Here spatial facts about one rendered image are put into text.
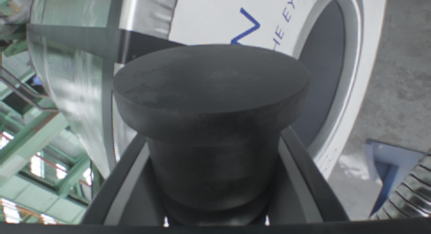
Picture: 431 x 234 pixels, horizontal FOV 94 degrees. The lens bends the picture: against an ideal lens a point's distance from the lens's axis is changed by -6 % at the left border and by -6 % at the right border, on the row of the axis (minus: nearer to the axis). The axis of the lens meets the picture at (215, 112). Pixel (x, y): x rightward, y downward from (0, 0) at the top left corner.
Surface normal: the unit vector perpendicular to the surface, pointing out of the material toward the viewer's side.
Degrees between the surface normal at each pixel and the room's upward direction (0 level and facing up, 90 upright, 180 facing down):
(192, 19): 90
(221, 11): 90
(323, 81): 42
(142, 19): 89
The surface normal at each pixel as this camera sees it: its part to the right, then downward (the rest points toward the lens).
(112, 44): -0.70, 0.01
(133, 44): 0.66, 0.29
